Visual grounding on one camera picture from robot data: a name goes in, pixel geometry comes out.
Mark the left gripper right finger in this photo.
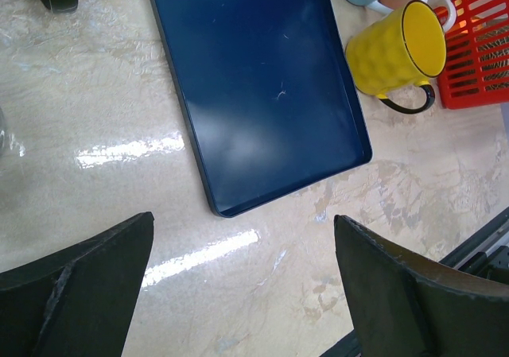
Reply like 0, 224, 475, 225
334, 215, 508, 356

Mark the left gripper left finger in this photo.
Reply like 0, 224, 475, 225
1, 211, 154, 356

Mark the yellow mug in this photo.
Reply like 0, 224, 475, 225
345, 0, 447, 114

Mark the red plastic basket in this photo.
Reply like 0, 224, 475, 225
437, 0, 508, 110

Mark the dark blue tray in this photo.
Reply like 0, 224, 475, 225
150, 0, 373, 218

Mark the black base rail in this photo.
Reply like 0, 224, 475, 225
321, 208, 508, 357

